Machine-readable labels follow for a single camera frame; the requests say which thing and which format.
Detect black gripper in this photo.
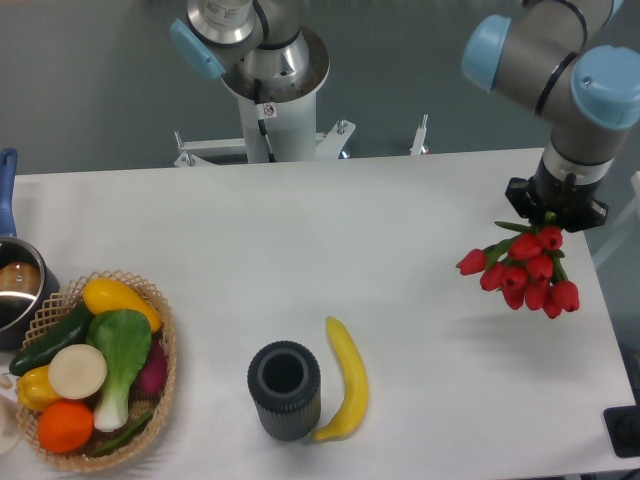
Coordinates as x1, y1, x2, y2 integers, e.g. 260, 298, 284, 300
505, 176, 609, 232

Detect red tulip bouquet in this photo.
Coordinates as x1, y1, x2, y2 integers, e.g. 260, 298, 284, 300
455, 212, 580, 319

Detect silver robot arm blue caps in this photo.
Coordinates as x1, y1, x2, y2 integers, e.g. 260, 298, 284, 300
461, 1, 639, 232

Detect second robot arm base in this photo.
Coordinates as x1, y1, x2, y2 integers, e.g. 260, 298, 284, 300
169, 1, 330, 104

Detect black device at table edge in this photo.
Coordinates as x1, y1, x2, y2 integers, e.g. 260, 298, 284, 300
603, 405, 639, 458

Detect yellow banana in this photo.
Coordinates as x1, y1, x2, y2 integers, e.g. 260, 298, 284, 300
312, 316, 369, 443

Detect dark grey ribbed vase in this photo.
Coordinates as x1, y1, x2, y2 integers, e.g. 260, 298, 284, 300
247, 340, 321, 441

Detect purple sweet potato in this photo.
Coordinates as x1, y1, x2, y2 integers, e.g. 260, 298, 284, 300
137, 339, 167, 395

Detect green bok choy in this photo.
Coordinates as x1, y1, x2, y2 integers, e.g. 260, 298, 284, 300
87, 309, 151, 432

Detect yellow squash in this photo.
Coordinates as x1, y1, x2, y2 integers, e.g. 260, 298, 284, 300
82, 277, 163, 333

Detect green chili pepper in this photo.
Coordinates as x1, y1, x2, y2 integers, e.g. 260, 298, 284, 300
88, 410, 153, 458

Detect woven wicker basket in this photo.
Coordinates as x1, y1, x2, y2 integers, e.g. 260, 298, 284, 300
16, 270, 177, 473

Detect green cucumber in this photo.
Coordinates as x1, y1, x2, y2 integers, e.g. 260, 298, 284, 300
9, 301, 94, 377

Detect cream round disc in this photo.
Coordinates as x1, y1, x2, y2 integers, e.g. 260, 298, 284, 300
48, 344, 107, 400

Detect orange fruit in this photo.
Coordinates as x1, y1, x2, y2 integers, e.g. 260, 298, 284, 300
37, 399, 94, 454

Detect yellow bell pepper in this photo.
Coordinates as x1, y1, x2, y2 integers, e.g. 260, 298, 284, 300
16, 365, 61, 412

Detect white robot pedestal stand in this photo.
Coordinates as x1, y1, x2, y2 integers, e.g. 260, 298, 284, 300
172, 89, 432, 169

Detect blue handled saucepan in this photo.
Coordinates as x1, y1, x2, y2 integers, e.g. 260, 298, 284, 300
1, 148, 60, 352

